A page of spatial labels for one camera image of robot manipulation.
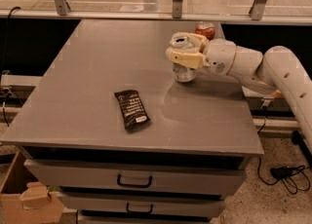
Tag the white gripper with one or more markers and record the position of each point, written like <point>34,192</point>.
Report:
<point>220,56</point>

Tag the crushed silver 7up can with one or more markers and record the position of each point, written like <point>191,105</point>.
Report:
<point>182,74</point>

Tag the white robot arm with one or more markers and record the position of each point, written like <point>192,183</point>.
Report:
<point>276,70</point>

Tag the orange Coca-Cola can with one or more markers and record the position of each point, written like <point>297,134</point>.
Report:
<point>206,29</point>

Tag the black snack bar wrapper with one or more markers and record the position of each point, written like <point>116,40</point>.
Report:
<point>132,109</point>

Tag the roll of tan tape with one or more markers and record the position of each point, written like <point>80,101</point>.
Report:
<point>277,94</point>

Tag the grey drawer cabinet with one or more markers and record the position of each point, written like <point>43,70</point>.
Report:
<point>123,141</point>

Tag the cardboard box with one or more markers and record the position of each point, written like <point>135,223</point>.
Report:
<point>25,200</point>

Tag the black power adapter with cable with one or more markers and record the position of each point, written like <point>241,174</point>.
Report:
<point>285,175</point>

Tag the top drawer with black handle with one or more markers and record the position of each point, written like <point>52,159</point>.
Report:
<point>200,181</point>

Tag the drawer with black handle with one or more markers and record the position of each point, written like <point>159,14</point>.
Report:
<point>141,205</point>
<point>200,181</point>

